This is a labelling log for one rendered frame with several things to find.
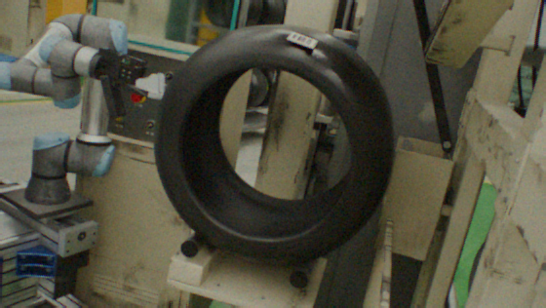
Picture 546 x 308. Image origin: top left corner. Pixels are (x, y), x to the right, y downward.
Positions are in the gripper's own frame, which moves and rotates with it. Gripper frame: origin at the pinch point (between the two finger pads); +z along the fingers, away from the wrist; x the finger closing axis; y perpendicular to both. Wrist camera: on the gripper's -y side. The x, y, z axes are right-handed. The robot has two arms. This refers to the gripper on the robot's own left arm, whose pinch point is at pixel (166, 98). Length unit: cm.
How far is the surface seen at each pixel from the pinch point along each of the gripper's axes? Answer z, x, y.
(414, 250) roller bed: 74, 20, -22
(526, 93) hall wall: 287, 884, -1
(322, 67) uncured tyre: 36.7, -11.7, 21.1
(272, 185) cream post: 29.2, 26.6, -21.2
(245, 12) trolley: -88, 357, 7
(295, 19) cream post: 21.0, 25.9, 27.6
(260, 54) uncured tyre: 23.1, -12.0, 19.7
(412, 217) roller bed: 70, 20, -13
